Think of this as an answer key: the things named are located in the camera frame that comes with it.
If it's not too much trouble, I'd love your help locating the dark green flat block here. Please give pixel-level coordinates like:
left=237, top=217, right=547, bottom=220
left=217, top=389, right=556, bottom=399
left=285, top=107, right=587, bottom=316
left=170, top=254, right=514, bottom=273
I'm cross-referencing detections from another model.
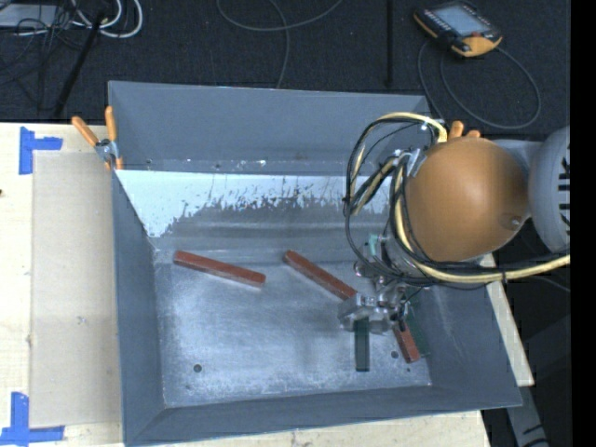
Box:
left=354, top=318, right=372, bottom=373
left=407, top=295, right=431, bottom=359

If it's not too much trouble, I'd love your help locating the red-brown flat block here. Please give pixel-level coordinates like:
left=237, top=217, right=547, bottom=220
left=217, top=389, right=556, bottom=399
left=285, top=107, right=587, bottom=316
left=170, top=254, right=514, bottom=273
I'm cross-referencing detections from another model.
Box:
left=392, top=319, right=422, bottom=364
left=282, top=249, right=359, bottom=303
left=172, top=249, right=267, bottom=291

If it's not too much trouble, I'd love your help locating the grey metal bin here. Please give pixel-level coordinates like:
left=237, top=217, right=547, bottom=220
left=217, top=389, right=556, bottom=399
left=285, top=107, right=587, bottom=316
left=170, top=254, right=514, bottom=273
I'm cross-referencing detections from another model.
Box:
left=106, top=80, right=524, bottom=447

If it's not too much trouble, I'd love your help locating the pale wood flat board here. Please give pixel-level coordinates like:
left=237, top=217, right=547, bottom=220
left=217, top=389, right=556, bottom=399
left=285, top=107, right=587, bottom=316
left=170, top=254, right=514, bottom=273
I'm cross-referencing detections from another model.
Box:
left=28, top=150, right=124, bottom=429

